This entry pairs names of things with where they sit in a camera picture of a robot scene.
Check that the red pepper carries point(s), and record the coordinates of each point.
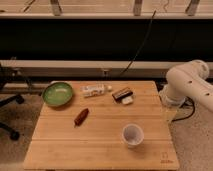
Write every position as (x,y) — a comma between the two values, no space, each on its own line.
(81,117)

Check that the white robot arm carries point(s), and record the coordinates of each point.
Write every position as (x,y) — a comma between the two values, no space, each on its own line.
(188,80)

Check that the dark chocolate bar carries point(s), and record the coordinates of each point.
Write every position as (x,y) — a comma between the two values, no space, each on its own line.
(119,95)

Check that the small white block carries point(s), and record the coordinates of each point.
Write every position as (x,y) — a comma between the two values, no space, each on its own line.
(127,100)

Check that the green bowl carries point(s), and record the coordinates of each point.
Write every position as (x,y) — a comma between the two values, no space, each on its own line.
(57,94)

